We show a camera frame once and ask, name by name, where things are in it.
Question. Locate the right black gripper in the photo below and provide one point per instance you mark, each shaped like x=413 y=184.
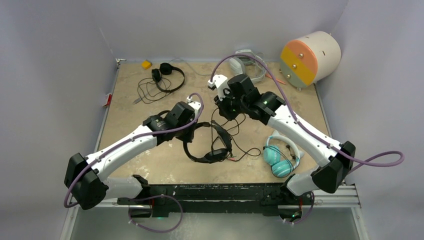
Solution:
x=223 y=105

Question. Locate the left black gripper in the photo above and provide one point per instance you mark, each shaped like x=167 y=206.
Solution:
x=190 y=135

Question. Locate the teal cat-ear headphones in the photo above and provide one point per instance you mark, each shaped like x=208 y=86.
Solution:
x=281 y=165

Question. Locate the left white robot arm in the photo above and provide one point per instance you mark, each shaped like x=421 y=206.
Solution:
x=88 y=179

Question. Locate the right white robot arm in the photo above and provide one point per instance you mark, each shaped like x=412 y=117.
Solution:
x=330 y=155

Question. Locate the white grey headphones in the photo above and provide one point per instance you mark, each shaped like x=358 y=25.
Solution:
x=239 y=64

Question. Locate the black over-ear headphones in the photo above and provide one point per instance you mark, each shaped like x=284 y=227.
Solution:
x=164 y=80

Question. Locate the orange pen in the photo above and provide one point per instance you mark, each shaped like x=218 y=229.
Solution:
x=278 y=80

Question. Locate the small yellow block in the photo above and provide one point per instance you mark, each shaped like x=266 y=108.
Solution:
x=146 y=64

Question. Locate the round pastel drawer box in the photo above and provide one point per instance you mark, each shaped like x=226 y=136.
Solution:
x=310 y=58

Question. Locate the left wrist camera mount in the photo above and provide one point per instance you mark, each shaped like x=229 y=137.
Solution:
x=196 y=105

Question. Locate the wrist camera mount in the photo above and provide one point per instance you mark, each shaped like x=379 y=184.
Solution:
x=196 y=105
x=219 y=83

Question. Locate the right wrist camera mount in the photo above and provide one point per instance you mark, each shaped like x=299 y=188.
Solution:
x=219 y=83

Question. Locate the red tag on wall edge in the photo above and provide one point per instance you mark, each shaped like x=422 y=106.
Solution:
x=108 y=99

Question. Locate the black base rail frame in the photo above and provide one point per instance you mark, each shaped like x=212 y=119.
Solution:
x=159 y=200

